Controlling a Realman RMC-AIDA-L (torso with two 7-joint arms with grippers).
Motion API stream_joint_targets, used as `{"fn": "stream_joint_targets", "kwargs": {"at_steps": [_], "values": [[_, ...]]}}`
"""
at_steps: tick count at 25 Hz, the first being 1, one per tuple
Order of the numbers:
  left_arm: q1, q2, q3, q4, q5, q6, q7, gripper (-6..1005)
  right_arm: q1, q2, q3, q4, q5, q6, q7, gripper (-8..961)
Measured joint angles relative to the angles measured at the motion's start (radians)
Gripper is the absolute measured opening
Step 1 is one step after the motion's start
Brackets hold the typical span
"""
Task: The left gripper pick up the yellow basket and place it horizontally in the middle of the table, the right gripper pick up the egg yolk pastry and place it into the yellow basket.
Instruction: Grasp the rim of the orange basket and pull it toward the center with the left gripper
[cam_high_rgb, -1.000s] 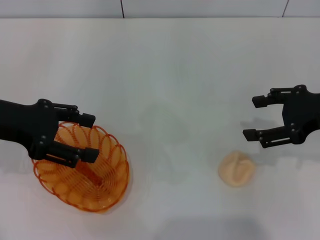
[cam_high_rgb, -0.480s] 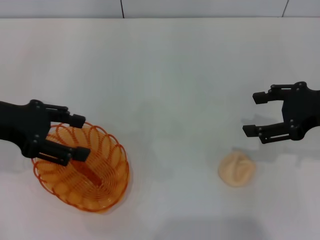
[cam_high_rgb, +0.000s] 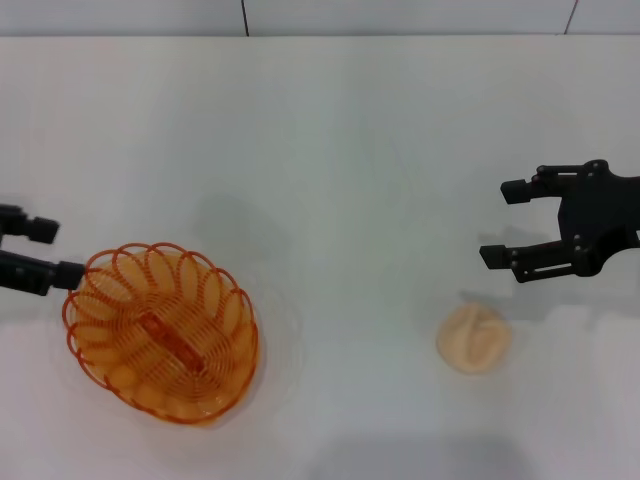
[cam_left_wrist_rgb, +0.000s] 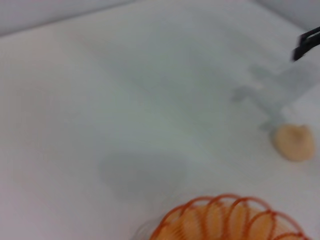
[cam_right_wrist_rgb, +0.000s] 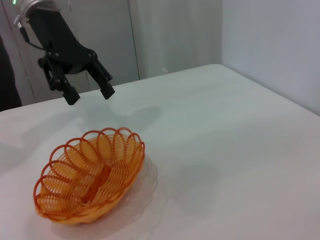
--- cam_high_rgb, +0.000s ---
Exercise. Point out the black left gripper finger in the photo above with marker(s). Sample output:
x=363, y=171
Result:
x=42, y=230
x=30, y=272

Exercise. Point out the beige steamed bun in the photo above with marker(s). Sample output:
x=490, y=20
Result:
x=472, y=340

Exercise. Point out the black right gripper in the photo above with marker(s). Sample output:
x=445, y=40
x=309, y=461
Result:
x=600, y=215

